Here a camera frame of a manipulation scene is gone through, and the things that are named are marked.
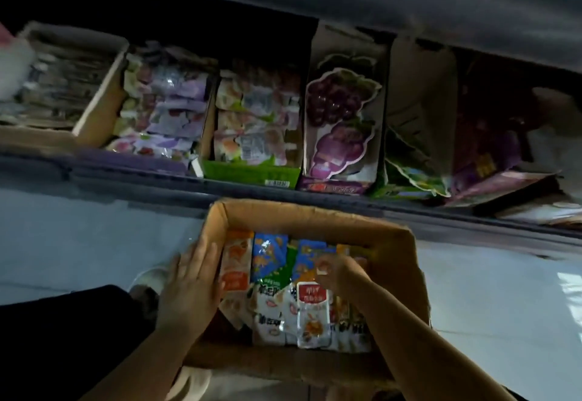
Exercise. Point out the person's left hand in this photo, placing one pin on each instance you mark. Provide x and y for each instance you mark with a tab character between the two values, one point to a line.
188	294

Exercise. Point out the person's right hand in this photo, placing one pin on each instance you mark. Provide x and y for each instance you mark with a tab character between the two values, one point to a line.
345	276

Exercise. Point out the person's left fingers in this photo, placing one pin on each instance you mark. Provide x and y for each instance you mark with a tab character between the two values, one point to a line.
200	255

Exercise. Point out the person's right fingers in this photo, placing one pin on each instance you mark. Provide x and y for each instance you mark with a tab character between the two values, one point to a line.
329	273

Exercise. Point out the white red-label snack packet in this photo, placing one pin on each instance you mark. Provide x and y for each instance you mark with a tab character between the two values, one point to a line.
313	323

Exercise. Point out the person's left forearm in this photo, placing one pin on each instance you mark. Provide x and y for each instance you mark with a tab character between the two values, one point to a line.
145	364

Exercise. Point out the person's right forearm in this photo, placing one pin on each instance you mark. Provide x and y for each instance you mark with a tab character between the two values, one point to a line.
409	350

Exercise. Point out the pile of colourful snack packets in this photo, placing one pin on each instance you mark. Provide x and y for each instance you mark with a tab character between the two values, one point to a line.
268	269

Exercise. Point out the green display box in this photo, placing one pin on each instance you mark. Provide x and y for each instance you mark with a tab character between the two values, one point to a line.
245	173

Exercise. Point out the purple display box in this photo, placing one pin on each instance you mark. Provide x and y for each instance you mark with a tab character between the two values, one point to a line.
136	162

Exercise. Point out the stack of pale fruit packets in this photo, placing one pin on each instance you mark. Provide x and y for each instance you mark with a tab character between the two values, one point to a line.
254	119

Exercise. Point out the stack of purple-white packets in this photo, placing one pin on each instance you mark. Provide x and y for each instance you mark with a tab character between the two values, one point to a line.
168	105

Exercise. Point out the box of purple grape-shaped packs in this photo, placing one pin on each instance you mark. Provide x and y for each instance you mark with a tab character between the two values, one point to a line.
338	110

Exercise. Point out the person's black clothing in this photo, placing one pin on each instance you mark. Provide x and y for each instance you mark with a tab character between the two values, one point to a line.
59	346

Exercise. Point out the brown cardboard tray box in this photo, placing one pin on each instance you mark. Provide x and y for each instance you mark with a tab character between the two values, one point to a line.
98	110

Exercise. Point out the box of green grape-shaped packs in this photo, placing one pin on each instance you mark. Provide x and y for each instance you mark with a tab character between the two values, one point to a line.
418	110

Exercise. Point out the box of dark purple bags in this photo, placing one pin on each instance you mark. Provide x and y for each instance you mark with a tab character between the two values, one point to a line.
486	141

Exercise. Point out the flat pale carton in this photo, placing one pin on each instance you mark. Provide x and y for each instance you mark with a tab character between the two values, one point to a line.
541	210

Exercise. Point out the row of grey packets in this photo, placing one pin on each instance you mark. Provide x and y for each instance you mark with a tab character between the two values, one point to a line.
54	87

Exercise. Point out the blurry white bag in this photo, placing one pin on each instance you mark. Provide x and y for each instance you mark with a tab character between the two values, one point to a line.
13	69

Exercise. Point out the white plastic bag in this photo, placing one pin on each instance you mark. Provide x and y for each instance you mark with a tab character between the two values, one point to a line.
557	137

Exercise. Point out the dark metal store shelf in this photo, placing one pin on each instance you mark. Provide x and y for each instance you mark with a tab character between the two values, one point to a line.
318	1

